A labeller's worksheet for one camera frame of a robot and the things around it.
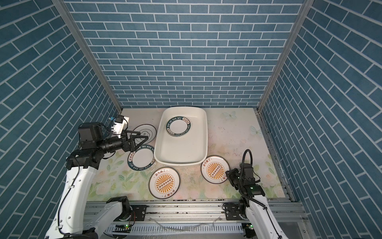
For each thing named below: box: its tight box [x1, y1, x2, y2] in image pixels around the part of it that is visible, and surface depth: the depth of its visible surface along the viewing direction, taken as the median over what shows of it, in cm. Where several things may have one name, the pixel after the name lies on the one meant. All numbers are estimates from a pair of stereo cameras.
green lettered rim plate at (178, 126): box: [165, 116, 191, 137], surface depth 110 cm
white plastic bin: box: [153, 106, 209, 166], surface depth 103 cm
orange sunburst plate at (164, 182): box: [148, 166, 181, 200], surface depth 85 cm
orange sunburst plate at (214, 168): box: [200, 154, 231, 185], surface depth 90 cm
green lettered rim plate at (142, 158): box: [127, 144, 156, 171], surface depth 93 cm
